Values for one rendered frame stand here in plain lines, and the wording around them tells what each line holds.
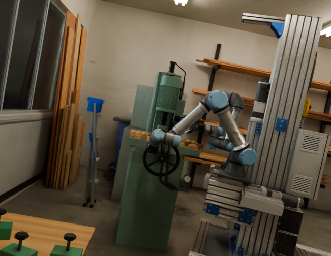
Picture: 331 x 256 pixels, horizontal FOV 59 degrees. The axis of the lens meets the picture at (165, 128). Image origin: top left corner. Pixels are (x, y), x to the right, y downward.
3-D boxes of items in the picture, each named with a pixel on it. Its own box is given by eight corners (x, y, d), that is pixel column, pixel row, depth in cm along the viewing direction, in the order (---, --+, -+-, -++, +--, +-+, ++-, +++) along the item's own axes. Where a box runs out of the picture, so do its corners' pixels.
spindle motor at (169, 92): (156, 110, 248) (163, 73, 246) (154, 109, 265) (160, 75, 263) (176, 114, 250) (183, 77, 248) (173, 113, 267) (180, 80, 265)
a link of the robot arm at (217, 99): (253, 157, 204) (217, 87, 198) (262, 161, 189) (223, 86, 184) (238, 165, 204) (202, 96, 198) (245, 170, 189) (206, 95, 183)
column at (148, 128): (143, 146, 276) (158, 70, 272) (142, 143, 298) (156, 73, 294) (167, 151, 279) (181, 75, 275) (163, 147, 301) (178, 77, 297)
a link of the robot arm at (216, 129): (221, 137, 243) (223, 127, 242) (209, 135, 241) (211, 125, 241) (218, 136, 250) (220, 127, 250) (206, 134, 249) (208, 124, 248)
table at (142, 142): (128, 146, 230) (129, 139, 230) (128, 141, 260) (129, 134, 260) (202, 159, 238) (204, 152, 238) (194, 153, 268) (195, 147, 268)
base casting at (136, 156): (130, 161, 241) (132, 150, 240) (130, 150, 298) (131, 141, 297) (183, 170, 247) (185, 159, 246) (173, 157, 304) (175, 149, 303)
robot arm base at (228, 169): (244, 175, 216) (247, 162, 215) (245, 179, 201) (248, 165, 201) (223, 170, 219) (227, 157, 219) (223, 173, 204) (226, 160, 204)
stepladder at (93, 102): (78, 207, 312) (86, 96, 304) (83, 199, 337) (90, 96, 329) (93, 208, 313) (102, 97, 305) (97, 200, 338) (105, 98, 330)
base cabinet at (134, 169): (114, 244, 245) (129, 161, 240) (117, 217, 302) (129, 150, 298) (166, 251, 251) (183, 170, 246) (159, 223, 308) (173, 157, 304)
